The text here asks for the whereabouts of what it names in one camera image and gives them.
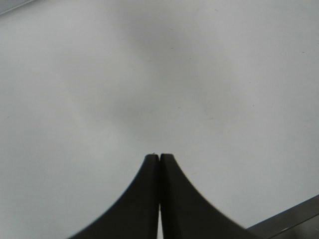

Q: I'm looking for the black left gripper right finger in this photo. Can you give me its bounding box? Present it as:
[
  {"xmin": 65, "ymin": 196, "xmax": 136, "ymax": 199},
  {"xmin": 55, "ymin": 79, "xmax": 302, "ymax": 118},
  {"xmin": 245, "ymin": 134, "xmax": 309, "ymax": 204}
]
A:
[{"xmin": 160, "ymin": 154, "xmax": 257, "ymax": 239}]

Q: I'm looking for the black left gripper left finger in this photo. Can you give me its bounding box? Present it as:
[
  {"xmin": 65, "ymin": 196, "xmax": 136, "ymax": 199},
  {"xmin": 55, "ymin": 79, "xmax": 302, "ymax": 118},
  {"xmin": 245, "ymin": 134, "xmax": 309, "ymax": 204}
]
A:
[{"xmin": 71, "ymin": 154, "xmax": 160, "ymax": 239}]

